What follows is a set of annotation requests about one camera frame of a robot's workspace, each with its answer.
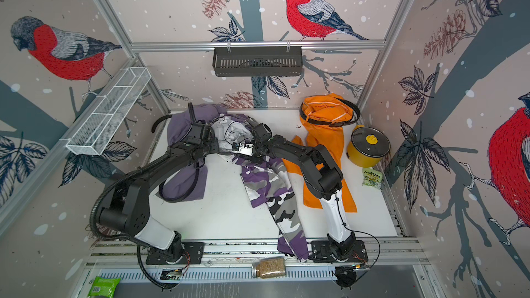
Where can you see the black hanging wire basket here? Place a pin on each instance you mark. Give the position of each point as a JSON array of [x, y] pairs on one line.
[[279, 61]]

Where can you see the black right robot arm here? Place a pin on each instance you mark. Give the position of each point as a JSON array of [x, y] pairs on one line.
[[324, 180]]

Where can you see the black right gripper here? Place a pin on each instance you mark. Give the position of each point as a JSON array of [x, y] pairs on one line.
[[256, 141]]

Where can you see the white wire mesh shelf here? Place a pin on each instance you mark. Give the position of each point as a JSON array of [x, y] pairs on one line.
[[98, 129]]

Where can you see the yellow cooking pot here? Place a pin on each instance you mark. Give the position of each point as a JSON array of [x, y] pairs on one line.
[[359, 159]]

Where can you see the glass lid with yellow knob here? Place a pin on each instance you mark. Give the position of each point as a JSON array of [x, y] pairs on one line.
[[370, 142]]

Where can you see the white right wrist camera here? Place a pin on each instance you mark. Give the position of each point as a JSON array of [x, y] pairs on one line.
[[243, 148]]

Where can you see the jar of brown grains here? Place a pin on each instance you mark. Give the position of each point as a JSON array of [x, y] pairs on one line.
[[269, 268]]

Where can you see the green wipes packet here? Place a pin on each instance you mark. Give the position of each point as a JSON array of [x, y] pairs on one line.
[[104, 287]]

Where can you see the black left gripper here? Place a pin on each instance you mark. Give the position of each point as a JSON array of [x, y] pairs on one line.
[[214, 143]]

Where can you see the orange trousers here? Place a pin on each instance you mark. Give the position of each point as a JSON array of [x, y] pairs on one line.
[[332, 138]]

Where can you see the purple camouflage trousers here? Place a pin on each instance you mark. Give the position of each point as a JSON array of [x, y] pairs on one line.
[[267, 183]]

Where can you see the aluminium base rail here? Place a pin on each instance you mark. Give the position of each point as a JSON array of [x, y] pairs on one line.
[[215, 261]]

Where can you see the lilac purple trousers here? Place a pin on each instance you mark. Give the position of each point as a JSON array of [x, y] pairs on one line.
[[183, 155]]

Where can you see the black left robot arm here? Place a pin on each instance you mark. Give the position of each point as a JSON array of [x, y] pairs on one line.
[[122, 211]]

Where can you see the green snack packet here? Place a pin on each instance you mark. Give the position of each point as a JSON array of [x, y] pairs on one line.
[[372, 178]]

